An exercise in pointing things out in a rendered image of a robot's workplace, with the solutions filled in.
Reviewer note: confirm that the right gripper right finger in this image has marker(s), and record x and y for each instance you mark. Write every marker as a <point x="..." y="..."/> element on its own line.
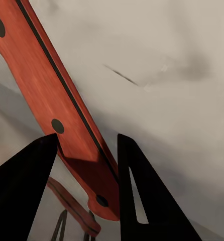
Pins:
<point x="166" y="221"/>

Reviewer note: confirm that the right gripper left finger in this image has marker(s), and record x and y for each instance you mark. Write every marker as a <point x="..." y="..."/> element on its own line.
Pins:
<point x="23" y="179"/>

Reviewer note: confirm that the parer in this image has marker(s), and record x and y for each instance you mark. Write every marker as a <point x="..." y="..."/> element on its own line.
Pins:
<point x="57" y="106"/>

